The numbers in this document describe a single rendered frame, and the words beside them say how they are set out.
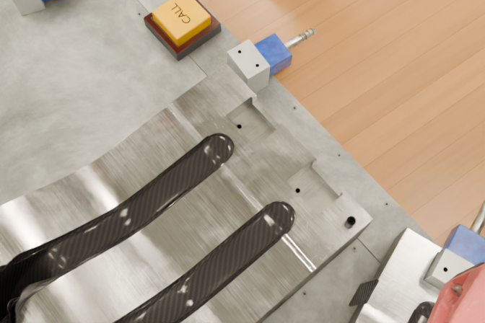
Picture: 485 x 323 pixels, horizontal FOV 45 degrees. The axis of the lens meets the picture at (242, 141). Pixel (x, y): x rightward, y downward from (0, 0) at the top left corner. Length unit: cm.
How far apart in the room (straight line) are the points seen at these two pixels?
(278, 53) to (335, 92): 10
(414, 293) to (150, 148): 34
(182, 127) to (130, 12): 26
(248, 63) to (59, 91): 27
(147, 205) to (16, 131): 24
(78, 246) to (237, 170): 19
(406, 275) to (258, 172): 20
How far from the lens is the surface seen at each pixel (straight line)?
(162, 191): 68
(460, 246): 72
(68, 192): 68
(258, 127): 72
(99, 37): 88
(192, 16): 84
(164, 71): 84
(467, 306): 32
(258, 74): 77
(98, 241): 66
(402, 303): 70
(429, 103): 85
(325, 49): 86
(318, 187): 70
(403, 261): 71
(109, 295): 63
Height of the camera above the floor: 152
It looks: 68 degrees down
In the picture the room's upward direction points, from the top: 1 degrees clockwise
